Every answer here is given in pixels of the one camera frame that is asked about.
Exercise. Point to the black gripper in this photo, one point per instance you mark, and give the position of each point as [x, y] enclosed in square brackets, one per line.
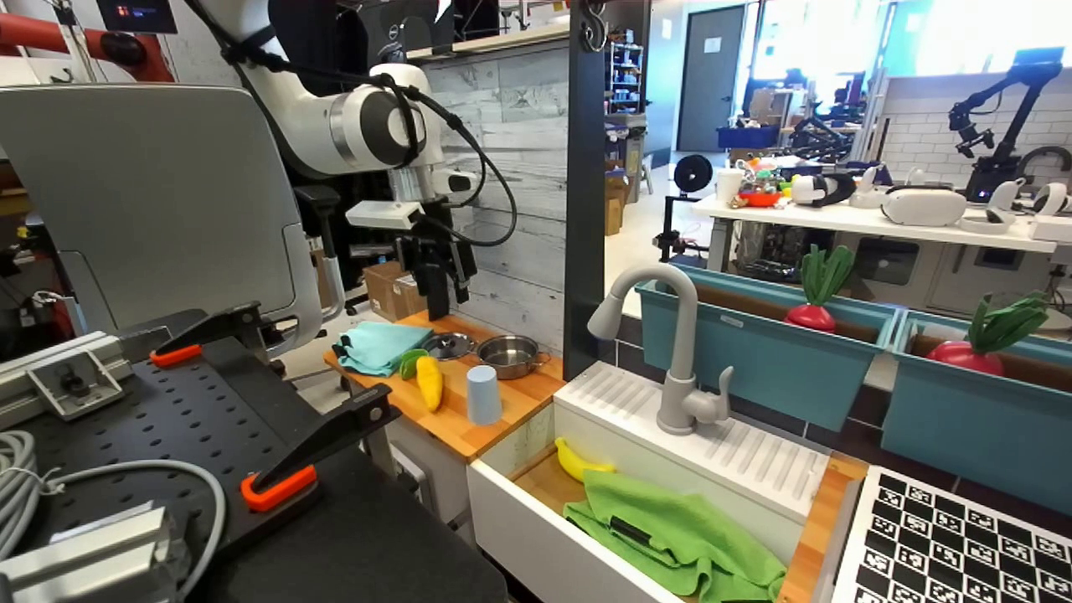
[435, 255]

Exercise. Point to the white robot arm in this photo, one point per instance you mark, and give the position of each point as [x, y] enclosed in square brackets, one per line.
[323, 121]

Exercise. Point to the black background robot arm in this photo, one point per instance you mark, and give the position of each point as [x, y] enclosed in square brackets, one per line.
[990, 121]

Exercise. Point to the small steel pot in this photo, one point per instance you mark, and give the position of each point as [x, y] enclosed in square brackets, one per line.
[509, 357]

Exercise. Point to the wooden counter top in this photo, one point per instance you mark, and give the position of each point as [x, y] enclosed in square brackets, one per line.
[456, 420]

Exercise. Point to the brown cardboard box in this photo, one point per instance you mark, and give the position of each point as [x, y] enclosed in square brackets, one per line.
[388, 290]

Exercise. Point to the teal cloth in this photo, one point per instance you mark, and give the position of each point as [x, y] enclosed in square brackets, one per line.
[381, 345]

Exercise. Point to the yellow toy corn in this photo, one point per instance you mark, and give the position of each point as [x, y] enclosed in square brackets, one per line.
[430, 387]

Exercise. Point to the grey-blue plastic cup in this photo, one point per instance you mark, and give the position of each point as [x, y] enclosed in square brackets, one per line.
[485, 397]

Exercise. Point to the black vertical pillar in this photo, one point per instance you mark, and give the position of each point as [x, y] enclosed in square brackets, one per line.
[586, 203]

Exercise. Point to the white toy sink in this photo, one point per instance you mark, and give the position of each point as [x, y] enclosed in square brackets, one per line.
[626, 407]

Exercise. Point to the yellow toy banana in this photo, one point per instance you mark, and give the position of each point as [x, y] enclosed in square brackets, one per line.
[577, 463]

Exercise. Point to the grey toy faucet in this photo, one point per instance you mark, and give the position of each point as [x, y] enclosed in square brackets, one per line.
[676, 371]

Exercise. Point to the black round lamp stand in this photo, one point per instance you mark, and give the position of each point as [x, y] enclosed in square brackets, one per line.
[693, 174]

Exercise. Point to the black pegboard table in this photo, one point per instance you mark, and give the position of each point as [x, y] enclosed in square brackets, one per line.
[168, 422]

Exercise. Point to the teal planter bin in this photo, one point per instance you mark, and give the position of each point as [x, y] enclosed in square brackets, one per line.
[772, 364]
[984, 436]

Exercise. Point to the green cloth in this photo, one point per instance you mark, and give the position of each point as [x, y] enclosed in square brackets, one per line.
[670, 536]

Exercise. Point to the dark door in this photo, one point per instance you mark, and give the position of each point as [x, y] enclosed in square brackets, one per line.
[710, 77]

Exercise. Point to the red toy radish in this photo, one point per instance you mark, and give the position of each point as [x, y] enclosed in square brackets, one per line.
[984, 340]
[822, 290]

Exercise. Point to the white background table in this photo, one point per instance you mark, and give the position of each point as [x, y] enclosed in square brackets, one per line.
[850, 222]

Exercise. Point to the wooden sink side board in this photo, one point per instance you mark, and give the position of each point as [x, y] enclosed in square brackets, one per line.
[824, 525]

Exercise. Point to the red pipe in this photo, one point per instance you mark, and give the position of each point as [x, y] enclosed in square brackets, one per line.
[67, 39]

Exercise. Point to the black white checkerboard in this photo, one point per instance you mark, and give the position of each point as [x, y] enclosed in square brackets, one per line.
[959, 548]

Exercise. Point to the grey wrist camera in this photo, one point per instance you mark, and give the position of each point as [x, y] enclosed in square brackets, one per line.
[383, 216]

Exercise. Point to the aluminium extrusion bracket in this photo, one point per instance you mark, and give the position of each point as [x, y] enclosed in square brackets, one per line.
[67, 372]
[79, 555]

